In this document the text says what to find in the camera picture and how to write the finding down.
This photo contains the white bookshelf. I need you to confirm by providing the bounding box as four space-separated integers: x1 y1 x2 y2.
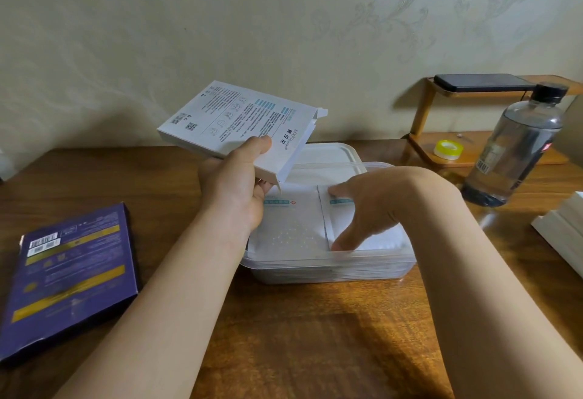
0 148 17 184

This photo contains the person's right forearm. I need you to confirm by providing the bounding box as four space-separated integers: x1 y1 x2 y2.
391 175 583 399

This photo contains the clear bottle with black cap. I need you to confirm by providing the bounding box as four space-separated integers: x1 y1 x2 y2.
461 82 569 207

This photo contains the small wooden desk shelf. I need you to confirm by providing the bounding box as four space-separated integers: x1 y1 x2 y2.
406 75 583 168

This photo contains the purple box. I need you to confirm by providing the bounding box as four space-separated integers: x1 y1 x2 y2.
0 202 140 363

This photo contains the person's left hand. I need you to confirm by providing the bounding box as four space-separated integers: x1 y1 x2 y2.
196 135 276 231

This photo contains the black smartphone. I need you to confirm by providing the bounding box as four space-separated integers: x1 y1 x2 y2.
433 73 536 93

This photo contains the clear plastic container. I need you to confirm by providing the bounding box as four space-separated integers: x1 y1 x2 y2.
240 162 418 285

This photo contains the white container lid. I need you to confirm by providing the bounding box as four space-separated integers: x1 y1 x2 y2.
284 142 367 188

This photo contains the yellow tape roll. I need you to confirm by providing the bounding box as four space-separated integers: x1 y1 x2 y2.
432 139 465 161

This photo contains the person's left forearm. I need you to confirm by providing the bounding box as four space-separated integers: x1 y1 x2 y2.
52 216 256 399

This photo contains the person's right hand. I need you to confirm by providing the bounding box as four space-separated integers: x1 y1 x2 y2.
327 166 461 252

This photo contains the white box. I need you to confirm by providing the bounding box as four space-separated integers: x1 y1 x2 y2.
157 80 329 193

